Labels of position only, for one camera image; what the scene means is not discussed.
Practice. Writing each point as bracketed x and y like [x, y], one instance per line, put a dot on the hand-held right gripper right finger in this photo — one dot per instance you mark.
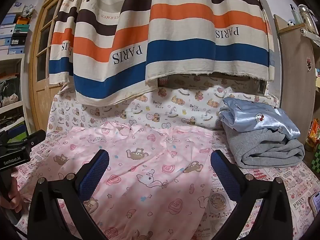
[223, 171]

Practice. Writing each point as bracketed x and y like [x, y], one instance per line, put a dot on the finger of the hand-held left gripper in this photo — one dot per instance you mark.
[36, 136]

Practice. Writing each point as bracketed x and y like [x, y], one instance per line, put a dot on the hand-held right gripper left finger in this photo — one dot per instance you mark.
[95, 170]

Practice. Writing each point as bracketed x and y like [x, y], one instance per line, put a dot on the pink printed pants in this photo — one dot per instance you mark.
[150, 160]

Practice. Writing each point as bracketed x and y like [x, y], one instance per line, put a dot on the person's left hand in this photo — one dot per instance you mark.
[15, 200]

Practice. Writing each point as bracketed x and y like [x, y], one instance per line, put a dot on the folded grey garment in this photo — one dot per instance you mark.
[265, 150]

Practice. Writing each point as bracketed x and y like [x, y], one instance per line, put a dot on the wooden door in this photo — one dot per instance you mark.
[41, 85]

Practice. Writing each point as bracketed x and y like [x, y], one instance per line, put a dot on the printed bed sheet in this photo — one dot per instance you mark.
[287, 187]

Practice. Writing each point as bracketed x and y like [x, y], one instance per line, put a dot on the folded blue satin garment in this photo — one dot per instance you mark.
[260, 116]

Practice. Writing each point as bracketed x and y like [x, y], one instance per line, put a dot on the white bear-print pillow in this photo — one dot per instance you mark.
[180, 107]

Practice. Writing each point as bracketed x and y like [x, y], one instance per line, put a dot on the white shelf unit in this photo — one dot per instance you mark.
[15, 60]

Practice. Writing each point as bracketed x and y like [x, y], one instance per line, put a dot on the green checkered box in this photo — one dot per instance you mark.
[316, 158]

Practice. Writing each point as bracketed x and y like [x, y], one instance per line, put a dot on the smartphone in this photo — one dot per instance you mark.
[315, 203]

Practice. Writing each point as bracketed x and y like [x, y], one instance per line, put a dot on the orange snack packet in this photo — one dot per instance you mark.
[314, 132]

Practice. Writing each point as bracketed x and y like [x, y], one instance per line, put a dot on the stack of storage boxes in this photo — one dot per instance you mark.
[11, 35]

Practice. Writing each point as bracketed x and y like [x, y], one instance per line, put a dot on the wooden shelf cabinet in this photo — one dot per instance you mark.
[295, 80]

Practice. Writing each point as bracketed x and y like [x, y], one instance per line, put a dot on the grey plush toy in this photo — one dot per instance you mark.
[28, 11]

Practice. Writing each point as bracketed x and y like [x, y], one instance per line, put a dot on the bear sticker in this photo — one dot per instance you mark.
[309, 63]

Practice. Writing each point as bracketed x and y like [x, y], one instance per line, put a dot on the striped curtain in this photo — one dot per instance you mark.
[180, 37]

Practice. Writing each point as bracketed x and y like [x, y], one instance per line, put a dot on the white lint roller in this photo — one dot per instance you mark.
[310, 36]

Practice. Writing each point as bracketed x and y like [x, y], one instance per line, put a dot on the small black-white toy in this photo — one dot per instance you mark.
[290, 24]

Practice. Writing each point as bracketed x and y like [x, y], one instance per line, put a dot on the white pump bottle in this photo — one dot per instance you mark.
[295, 13]

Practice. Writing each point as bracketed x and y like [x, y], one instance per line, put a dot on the glass jar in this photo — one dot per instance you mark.
[307, 17]

